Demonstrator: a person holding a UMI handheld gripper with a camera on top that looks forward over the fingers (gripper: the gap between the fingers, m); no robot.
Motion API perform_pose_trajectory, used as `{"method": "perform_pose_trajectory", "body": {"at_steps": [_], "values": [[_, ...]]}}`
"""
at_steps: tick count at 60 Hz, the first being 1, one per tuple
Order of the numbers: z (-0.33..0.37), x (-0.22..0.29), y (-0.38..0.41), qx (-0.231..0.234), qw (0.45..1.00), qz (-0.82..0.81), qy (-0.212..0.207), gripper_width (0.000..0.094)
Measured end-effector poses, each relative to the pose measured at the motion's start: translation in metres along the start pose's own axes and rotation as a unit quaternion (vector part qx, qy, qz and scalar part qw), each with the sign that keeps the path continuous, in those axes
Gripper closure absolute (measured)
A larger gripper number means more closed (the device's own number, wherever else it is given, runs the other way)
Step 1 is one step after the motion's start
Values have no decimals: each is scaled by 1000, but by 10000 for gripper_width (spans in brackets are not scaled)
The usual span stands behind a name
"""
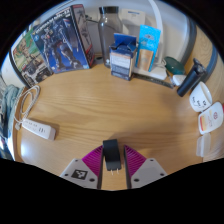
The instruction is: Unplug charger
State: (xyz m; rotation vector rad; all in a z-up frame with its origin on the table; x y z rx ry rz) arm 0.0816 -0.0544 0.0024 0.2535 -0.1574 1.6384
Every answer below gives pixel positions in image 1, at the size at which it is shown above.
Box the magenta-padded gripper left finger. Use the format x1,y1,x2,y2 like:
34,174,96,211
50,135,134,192
59,145,104,190

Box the small blue carton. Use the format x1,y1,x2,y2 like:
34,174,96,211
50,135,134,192
108,32,138,82

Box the white box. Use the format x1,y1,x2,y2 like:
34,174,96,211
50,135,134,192
120,8,147,29

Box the bed with blue-green bedding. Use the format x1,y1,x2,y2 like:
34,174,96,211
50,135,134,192
0,74,24,158

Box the clear bottle with dark lid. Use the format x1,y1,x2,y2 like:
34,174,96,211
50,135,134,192
97,5,124,68

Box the light blue retail package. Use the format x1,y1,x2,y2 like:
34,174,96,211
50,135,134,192
134,24,162,73

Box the white mug with face print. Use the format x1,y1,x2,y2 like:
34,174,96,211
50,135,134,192
189,81,213,113

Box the black charger block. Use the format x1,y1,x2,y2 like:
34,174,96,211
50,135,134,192
102,138,122,177

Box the dark green round object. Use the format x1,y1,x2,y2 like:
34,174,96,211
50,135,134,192
163,55,186,76

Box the white power strip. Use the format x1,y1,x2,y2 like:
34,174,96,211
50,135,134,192
20,118,57,141

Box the white desk lamp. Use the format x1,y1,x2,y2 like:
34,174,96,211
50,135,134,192
133,0,169,81

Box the small clear plastic container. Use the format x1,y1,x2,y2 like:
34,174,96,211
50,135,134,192
195,132,212,158

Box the dark ruler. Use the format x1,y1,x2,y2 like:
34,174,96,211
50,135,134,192
132,73,175,90

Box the small white round object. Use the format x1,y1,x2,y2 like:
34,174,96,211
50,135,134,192
171,73,188,87

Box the white bottle with red cap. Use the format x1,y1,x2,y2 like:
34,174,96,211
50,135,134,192
197,101,224,135

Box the white power strip cable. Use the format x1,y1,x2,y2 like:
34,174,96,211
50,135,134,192
13,84,41,131

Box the blue robot model kit box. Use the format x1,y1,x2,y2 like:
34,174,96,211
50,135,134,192
30,3,97,75

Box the green tree figure kit box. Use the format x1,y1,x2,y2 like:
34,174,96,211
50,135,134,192
10,28,54,88

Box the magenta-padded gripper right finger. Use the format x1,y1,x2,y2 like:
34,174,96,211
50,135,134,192
123,144,168,190

